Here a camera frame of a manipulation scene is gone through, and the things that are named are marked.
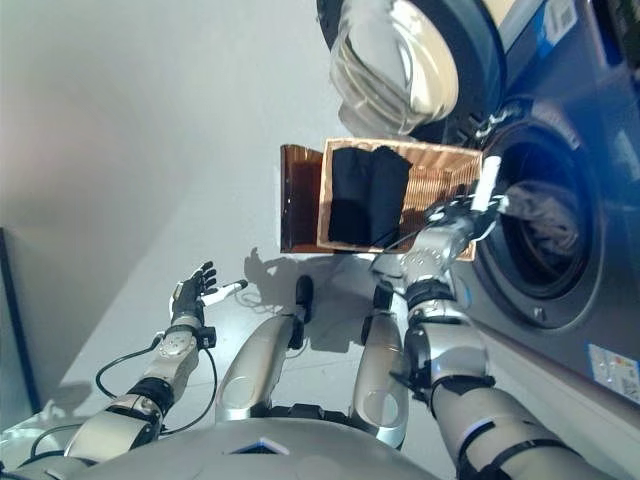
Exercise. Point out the white garment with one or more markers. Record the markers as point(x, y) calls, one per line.
point(545, 215)

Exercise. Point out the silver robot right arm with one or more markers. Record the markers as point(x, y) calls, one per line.
point(460, 350)

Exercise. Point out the round glass washer door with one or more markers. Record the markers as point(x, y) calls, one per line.
point(400, 50)

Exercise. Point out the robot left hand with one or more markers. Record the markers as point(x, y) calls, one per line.
point(192, 295)

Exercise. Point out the grey front-load washing machine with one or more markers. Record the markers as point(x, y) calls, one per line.
point(550, 310)

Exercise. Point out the robot leg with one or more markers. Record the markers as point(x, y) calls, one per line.
point(377, 370)
point(250, 370)

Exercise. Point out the silver robot torso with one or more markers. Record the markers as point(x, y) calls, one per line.
point(300, 460)

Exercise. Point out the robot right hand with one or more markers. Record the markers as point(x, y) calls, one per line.
point(475, 215)

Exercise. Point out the woven wicker basket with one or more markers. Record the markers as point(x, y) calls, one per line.
point(440, 185)

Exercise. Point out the black garment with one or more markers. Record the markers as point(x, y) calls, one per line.
point(365, 200)

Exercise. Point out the robot left leg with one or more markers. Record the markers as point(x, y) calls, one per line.
point(250, 370)

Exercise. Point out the robot right leg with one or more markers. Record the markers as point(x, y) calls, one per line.
point(377, 370)

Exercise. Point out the blue drain tag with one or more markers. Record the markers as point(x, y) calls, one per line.
point(467, 300)

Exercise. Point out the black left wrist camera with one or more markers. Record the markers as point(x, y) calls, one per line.
point(207, 336)

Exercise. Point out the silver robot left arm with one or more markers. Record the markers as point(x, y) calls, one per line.
point(170, 345)

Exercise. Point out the energy label sticker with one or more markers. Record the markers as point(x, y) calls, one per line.
point(612, 372)

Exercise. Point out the brown translucent acrylic stool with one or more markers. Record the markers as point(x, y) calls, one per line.
point(297, 200)

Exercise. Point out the dark framed glass panel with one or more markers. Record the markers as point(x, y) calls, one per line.
point(12, 325)

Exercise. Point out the blue corner sticker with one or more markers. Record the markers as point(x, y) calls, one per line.
point(535, 25)

